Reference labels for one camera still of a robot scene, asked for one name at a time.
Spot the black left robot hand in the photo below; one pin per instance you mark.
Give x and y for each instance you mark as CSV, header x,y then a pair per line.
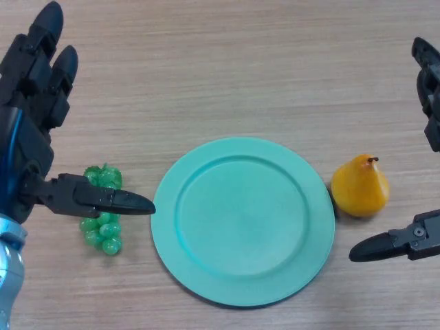
x,y
27,144

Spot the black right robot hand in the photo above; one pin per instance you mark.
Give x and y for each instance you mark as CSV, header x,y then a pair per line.
x,y
395,244

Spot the yellow pear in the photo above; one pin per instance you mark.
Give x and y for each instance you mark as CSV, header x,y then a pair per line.
x,y
359,189

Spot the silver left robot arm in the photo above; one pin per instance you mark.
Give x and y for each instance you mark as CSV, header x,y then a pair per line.
x,y
10,271

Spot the green grape bunch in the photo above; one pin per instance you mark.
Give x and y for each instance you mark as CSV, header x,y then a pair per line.
x,y
109,177

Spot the green round plate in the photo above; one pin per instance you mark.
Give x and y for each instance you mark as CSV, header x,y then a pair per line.
x,y
242,223

